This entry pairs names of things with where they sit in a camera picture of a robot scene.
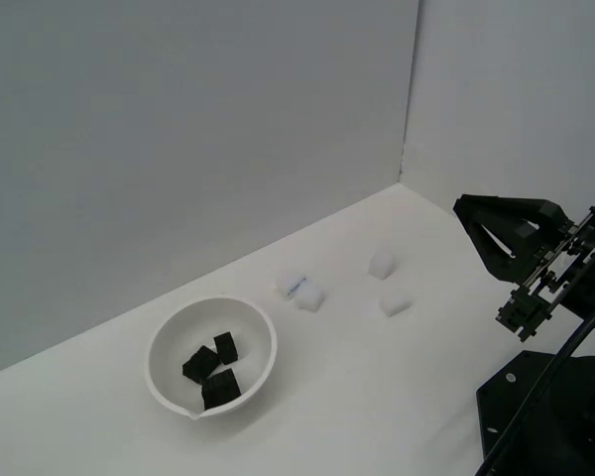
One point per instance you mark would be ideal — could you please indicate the black foam cube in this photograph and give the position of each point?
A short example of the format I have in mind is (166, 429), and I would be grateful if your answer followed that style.
(226, 348)
(221, 390)
(200, 367)

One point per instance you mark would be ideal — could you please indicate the white foam cube blue print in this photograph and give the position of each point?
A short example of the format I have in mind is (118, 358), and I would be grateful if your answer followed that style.
(288, 282)

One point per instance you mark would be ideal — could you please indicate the white bowl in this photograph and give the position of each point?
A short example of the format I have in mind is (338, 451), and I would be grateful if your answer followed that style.
(178, 342)

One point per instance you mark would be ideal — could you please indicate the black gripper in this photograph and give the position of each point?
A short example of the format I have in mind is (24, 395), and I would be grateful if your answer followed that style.
(580, 282)

